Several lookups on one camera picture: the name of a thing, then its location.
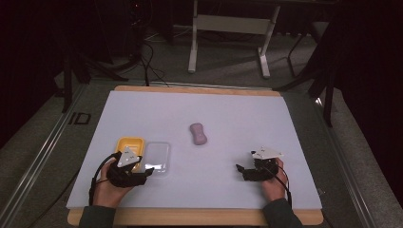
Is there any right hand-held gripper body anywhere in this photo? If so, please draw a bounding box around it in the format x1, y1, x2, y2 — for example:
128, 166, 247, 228
242, 145, 284, 182

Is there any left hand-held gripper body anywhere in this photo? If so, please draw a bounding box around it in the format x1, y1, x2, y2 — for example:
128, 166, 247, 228
106, 145, 148, 189

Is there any clear plastic container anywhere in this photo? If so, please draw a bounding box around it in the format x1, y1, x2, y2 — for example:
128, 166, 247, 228
141, 141, 171, 177

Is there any yellow soap dish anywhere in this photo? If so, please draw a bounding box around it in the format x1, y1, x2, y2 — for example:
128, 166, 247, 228
114, 136, 146, 174

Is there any pink soap bar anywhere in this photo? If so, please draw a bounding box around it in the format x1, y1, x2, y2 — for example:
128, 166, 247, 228
189, 122, 209, 146

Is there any person's right hand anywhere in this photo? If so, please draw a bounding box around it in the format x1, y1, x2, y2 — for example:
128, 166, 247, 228
260, 158, 289, 203

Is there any person's left hand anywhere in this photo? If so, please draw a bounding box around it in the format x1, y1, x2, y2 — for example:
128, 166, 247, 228
92, 158, 135, 209

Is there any white table mat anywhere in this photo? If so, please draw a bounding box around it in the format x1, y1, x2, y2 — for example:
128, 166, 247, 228
66, 89, 323, 211

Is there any black tripod stand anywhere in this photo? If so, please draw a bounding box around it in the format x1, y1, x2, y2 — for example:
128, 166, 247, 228
273, 18, 338, 128
60, 44, 129, 114

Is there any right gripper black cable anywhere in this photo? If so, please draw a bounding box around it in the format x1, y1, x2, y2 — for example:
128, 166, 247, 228
265, 164, 294, 208

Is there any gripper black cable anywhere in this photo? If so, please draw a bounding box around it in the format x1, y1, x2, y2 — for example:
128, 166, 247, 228
265, 164, 294, 208
88, 152, 123, 207

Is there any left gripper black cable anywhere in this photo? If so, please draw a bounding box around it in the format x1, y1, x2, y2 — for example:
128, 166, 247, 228
88, 152, 123, 207

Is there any metal floor rail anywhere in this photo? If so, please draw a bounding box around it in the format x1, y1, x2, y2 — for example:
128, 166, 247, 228
0, 83, 89, 228
312, 96, 379, 228

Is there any black floor cable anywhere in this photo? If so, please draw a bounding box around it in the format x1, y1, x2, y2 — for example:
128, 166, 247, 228
138, 39, 170, 87

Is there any white metal table frame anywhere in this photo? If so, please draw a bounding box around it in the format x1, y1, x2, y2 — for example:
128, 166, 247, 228
187, 0, 282, 80

